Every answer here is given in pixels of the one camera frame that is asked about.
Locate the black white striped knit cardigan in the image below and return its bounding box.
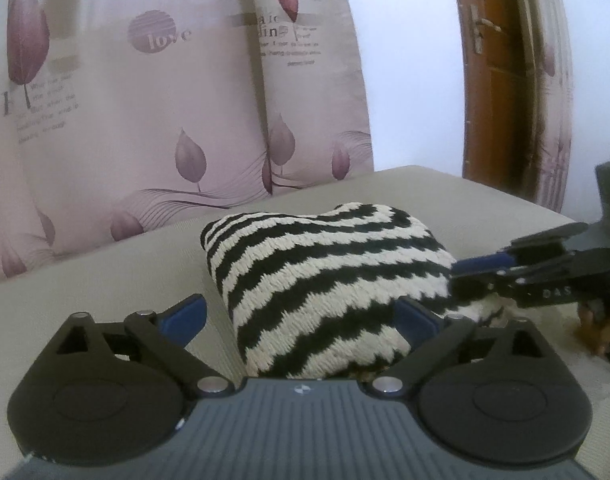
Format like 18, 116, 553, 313
200, 203, 506, 379

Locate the person's right hand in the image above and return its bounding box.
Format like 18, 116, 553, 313
576, 304, 610, 358

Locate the brown wooden door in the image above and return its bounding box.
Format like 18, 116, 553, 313
457, 0, 529, 198

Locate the pink leaf print curtain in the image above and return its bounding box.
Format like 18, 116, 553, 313
0, 0, 373, 281

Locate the metal door handle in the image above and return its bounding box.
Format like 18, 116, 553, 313
470, 3, 503, 55

